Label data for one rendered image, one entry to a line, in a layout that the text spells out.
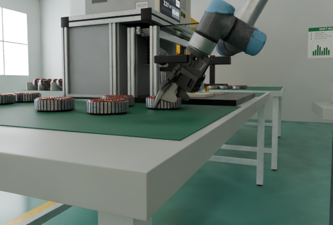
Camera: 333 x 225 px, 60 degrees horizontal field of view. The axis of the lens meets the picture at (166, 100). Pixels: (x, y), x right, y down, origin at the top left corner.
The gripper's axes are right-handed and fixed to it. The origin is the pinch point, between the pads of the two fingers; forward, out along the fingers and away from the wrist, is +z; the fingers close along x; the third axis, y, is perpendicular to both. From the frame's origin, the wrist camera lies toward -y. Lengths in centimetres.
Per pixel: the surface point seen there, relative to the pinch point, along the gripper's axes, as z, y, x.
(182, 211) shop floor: 79, 16, 85
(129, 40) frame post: -9.0, -31.5, 17.9
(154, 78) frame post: -1.3, -14.2, 18.1
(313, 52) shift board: -90, 29, 573
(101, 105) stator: 2.0, -5.7, -23.6
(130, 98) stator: 4.3, -10.6, -0.8
